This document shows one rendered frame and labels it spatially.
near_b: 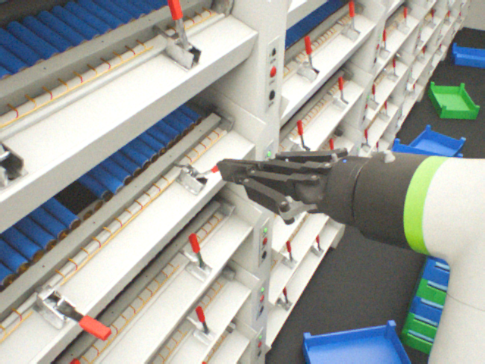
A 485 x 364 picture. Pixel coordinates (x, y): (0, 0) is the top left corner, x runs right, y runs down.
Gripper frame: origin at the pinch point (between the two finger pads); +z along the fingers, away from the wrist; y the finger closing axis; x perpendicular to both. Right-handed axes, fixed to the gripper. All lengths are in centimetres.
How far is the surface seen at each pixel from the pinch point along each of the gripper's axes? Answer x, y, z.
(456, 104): -103, 220, 76
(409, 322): -92, 52, 18
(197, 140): 1.3, 3.7, 13.8
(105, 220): 2.0, -17.0, 8.2
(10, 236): 6.1, -26.8, 11.0
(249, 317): -52, 8, 30
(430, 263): -67, 55, 9
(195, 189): -3.0, -2.9, 9.1
